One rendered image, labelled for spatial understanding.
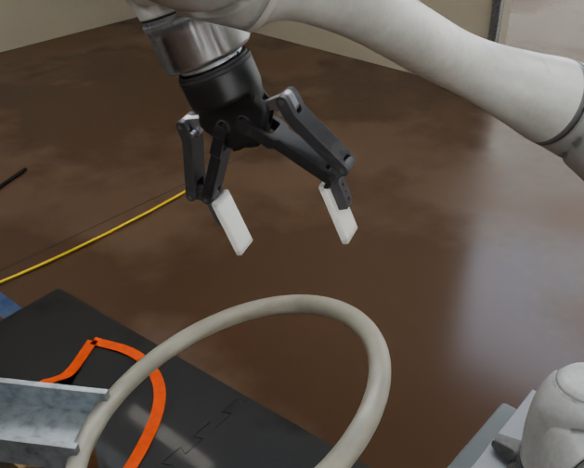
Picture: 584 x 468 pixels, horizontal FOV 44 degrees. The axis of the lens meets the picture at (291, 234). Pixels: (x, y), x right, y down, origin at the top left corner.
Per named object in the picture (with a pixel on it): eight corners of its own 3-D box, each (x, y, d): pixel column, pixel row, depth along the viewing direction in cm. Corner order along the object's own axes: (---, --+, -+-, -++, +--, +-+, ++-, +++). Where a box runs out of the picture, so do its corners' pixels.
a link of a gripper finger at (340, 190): (326, 159, 71) (352, 154, 70) (343, 202, 74) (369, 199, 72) (320, 167, 70) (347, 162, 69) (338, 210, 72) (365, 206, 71)
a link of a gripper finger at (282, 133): (249, 110, 73) (254, 100, 72) (342, 171, 73) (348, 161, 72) (231, 128, 70) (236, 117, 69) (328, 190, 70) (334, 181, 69)
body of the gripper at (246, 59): (264, 33, 70) (300, 120, 74) (196, 55, 74) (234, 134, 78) (227, 65, 64) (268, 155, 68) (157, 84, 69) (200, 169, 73)
